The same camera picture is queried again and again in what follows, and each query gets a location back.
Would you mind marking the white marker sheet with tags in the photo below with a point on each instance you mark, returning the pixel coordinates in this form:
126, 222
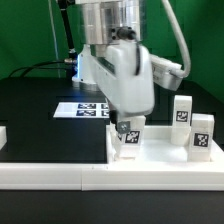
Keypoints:
81, 110

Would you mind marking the white U-shaped obstacle fence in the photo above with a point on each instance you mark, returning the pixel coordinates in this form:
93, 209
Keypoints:
113, 176

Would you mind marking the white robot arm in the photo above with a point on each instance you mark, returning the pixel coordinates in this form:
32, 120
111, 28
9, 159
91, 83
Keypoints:
109, 22

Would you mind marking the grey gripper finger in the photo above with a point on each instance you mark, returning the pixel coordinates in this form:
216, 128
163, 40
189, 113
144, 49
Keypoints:
123, 125
112, 112

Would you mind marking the white square table top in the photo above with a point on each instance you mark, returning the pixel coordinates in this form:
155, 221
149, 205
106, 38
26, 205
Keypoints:
156, 146

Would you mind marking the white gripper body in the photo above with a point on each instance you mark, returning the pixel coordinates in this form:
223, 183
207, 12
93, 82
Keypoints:
126, 75

